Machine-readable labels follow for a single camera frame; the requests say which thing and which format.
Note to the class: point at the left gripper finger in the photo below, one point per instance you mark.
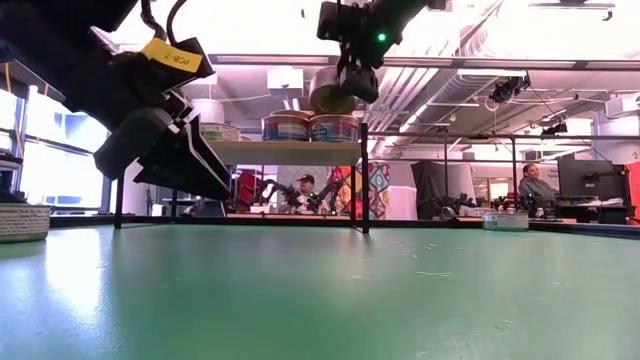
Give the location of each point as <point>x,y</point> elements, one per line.
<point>205,162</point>
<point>175,172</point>

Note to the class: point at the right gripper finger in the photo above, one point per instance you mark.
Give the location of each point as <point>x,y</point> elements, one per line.
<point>360,84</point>

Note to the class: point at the green-label can with silver lid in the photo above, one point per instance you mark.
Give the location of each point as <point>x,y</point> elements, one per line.
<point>22,222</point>
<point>225,132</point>
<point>505,221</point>

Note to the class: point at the blue-label can with gold lid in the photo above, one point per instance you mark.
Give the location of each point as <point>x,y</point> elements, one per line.
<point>334,128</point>

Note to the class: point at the background black robot arm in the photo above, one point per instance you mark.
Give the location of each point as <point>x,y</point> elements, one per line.
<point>520,202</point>
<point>280,192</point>

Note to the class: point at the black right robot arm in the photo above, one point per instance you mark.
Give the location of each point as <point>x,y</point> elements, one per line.
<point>420,4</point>

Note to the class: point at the wooden shelf with black legs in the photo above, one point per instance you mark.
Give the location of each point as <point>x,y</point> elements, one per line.
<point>290,152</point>

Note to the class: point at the red background object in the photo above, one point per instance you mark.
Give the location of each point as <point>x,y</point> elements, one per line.
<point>247,187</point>

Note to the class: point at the white ceiling box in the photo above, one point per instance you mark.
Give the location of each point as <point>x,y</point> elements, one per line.
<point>285,77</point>

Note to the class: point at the yellow label tag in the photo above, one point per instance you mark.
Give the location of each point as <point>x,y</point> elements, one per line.
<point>172,55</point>

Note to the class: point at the bright window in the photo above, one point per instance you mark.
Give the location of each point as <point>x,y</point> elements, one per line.
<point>55,170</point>

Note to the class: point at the colourful patterned quilt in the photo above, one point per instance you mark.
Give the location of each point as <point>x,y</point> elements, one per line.
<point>380,185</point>

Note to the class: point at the person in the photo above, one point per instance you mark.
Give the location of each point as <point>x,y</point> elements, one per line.
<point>305,192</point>
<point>535,185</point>

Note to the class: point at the black curtain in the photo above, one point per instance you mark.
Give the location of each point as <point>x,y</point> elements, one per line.
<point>430,182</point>

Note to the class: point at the white table cover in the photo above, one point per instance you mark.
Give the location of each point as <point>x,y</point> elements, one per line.
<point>402,202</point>

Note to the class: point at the long grey overhead beam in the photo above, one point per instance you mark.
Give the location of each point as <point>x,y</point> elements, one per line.
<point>500,63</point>

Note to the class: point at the green table mat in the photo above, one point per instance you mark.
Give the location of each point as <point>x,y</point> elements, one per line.
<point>300,300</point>

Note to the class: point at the black metal rack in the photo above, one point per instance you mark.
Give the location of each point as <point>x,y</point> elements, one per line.
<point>513,170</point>

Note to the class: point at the black background monitor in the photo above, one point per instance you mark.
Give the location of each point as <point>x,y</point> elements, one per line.
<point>590,180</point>

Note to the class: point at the white air conditioning unit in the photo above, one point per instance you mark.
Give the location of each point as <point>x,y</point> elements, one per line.
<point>622,105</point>

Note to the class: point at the red panel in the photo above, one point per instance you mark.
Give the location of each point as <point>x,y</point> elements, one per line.
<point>634,182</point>

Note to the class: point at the silver ceiling duct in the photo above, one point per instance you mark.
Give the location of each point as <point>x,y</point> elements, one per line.
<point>440,95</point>

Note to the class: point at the black ceiling-mounted camera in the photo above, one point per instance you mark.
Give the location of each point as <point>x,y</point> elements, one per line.
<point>507,89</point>
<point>554,129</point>

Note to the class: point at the black aluminium table frame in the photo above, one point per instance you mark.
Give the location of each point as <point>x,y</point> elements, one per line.
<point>570,228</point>

